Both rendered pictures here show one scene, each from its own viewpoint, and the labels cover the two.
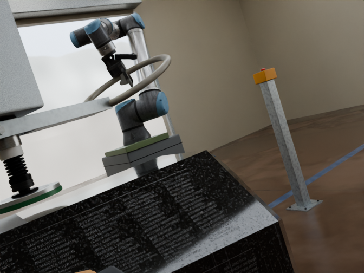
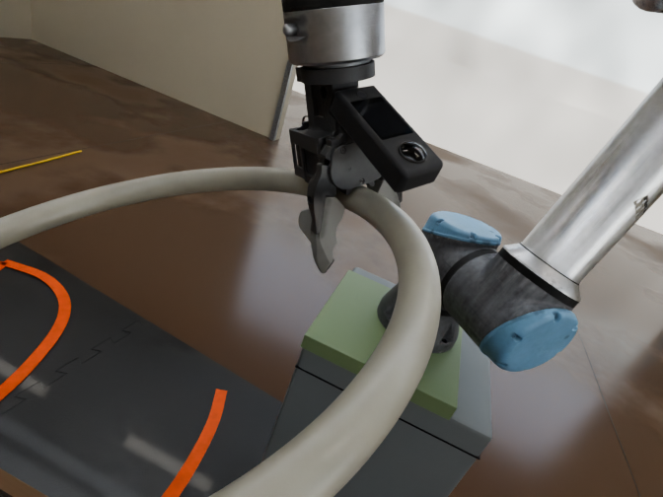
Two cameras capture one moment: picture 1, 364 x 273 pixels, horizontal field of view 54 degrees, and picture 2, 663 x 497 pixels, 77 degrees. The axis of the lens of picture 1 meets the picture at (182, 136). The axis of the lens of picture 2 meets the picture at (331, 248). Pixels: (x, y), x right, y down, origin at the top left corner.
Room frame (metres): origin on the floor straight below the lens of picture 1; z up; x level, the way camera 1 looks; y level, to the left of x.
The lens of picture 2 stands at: (1.59, -0.12, 1.41)
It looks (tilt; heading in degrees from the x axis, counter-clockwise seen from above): 27 degrees down; 45
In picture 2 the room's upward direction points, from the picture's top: 20 degrees clockwise
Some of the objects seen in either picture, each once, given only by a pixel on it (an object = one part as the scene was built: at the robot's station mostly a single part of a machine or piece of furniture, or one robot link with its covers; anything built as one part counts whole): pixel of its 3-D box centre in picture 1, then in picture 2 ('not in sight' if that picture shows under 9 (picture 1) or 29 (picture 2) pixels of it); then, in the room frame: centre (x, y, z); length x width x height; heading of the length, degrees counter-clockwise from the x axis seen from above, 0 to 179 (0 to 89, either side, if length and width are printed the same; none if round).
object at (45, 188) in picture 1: (26, 195); not in sight; (1.12, 0.53, 0.88); 0.21 x 0.21 x 0.01
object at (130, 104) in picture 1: (129, 114); (452, 258); (2.34, 0.28, 1.07); 0.17 x 0.15 x 0.18; 76
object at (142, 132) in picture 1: (135, 134); (424, 306); (2.34, 0.29, 0.93); 0.19 x 0.19 x 0.10
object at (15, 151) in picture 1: (10, 152); not in sight; (1.12, 0.53, 1.02); 0.07 x 0.07 x 0.04
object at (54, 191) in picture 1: (26, 196); not in sight; (1.12, 0.53, 0.87); 0.22 x 0.22 x 0.04
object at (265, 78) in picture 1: (284, 138); not in sight; (2.67, -0.73, 0.54); 0.20 x 0.20 x 1.09; 30
